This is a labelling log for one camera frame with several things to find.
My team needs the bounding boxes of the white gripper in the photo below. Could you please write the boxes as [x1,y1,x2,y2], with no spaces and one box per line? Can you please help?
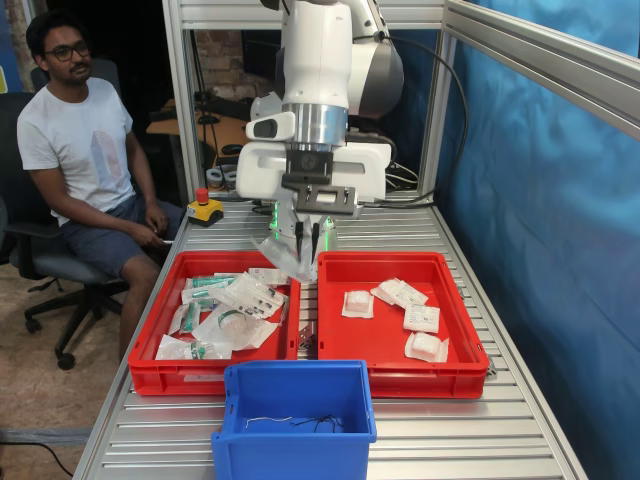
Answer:
[235,141,393,264]

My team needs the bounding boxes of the yellow emergency stop button box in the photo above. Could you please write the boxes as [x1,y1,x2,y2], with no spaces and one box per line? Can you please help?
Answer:
[186,188,225,229]

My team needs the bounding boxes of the white printed paper pack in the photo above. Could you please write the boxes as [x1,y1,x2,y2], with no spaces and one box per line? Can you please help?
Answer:
[248,267,292,286]

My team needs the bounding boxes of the clear syringe needle pack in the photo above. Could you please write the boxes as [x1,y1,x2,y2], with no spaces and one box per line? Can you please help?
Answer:
[212,271,290,320]

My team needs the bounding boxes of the green labelled tube pack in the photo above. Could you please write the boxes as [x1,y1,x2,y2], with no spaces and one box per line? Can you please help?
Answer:
[168,301,202,335]
[180,288,221,306]
[184,273,240,291]

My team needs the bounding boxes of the wooden desk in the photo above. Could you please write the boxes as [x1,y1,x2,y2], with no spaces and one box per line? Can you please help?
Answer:
[146,99,251,171]

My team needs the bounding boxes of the clear pouch with green part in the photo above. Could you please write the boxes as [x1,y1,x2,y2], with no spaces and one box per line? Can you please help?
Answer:
[183,339,235,361]

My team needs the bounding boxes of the small clear sterile pouch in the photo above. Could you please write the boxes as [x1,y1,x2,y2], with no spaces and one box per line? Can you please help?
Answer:
[154,333,194,361]

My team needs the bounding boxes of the black thread piece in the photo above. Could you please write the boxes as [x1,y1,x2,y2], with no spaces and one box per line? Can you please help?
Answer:
[292,415,344,435]

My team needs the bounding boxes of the red plastic crate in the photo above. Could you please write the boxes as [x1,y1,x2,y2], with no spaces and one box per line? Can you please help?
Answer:
[127,249,303,397]
[316,250,491,400]

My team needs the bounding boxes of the dark computer monitor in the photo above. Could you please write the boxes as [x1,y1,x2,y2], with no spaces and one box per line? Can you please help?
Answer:
[243,30,281,76]

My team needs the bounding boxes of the blue plastic bin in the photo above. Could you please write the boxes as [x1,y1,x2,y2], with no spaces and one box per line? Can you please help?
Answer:
[210,359,378,480]

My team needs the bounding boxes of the blue curtain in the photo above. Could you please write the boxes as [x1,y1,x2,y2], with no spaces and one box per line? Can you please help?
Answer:
[389,0,640,480]

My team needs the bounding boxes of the black office chair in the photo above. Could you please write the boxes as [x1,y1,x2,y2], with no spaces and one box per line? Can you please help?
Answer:
[0,92,130,371]

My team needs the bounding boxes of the man in white t-shirt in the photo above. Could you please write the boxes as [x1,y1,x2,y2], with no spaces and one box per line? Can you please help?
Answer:
[16,9,186,361]

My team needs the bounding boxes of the black eyeglasses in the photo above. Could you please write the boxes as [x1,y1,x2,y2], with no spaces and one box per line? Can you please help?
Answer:
[43,45,92,63]

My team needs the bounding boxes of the large white pouch green ring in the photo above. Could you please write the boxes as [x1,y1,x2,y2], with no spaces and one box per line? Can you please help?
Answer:
[192,304,280,351]

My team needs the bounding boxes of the grey cable bundle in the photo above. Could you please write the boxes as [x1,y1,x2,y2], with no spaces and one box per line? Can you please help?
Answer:
[387,159,420,194]

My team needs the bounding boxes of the aluminium frame post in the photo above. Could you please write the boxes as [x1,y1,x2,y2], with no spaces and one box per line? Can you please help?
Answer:
[418,29,459,204]
[162,0,199,236]

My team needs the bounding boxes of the white wire piece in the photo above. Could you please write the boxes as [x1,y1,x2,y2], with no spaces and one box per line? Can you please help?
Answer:
[244,414,294,430]

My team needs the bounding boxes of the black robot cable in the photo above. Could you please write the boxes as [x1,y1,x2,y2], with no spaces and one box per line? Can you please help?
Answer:
[357,27,470,207]

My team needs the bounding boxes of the aluminium frame crossbeam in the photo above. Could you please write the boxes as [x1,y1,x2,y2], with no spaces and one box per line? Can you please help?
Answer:
[179,0,446,31]

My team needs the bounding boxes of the slanted aluminium frame rail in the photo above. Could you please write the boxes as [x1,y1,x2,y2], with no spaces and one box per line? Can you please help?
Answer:
[442,0,640,141]

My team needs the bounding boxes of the black floor cable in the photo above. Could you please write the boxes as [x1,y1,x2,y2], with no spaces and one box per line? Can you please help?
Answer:
[0,439,76,477]

